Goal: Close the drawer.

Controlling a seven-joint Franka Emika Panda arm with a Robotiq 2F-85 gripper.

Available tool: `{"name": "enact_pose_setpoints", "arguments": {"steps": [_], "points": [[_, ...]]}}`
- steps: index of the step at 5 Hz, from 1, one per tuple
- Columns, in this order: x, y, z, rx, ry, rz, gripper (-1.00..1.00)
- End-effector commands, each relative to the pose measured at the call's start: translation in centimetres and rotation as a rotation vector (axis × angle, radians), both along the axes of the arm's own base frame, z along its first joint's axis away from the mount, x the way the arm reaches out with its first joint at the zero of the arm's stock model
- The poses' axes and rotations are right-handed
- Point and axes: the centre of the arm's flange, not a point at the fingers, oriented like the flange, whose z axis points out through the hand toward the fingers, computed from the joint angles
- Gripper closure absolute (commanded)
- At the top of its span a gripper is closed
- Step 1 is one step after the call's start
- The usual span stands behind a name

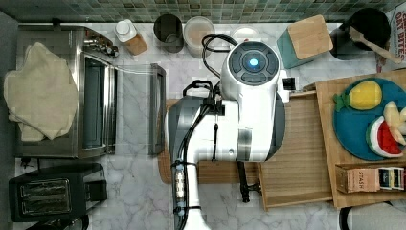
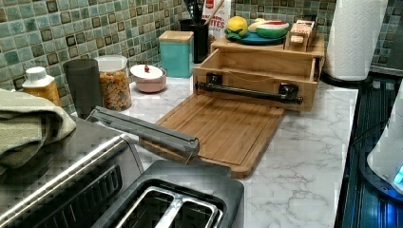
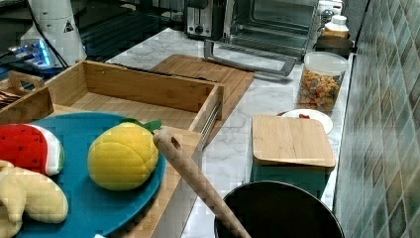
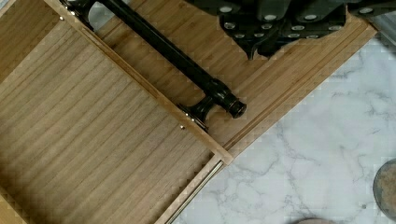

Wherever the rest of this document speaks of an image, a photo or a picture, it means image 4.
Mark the wooden drawer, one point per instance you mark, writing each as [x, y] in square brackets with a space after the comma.
[84, 138]

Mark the bamboo cutting board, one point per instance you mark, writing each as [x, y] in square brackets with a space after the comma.
[269, 86]

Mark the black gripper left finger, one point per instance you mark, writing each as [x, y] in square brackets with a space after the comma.
[246, 31]

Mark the black drawer handle bar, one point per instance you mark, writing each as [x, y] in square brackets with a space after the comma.
[216, 92]

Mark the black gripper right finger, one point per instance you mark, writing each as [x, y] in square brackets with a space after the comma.
[293, 30]

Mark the grey round lid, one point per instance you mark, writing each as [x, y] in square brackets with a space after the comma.
[384, 189]

